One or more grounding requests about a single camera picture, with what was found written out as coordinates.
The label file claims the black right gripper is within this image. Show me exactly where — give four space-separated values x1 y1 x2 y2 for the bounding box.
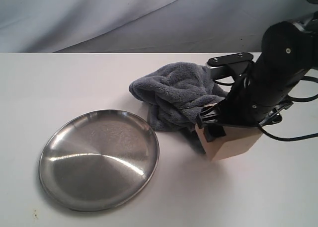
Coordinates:
195 63 282 142

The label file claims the light wooden cube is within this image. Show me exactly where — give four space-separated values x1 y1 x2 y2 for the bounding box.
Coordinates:
195 103 262 161

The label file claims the grey fleece towel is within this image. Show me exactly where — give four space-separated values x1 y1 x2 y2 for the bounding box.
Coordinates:
128 61 229 155

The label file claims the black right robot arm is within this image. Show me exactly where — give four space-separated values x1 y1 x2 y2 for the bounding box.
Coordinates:
196 13 318 142

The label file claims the round stainless steel plate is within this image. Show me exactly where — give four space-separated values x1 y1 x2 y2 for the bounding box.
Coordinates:
38 109 159 212

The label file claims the white backdrop sheet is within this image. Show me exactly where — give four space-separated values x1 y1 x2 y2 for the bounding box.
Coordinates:
0 0 318 53

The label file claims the black camera cable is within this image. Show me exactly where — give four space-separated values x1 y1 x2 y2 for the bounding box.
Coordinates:
213 70 318 141

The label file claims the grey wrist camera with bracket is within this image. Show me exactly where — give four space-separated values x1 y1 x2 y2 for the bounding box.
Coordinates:
206 53 254 80

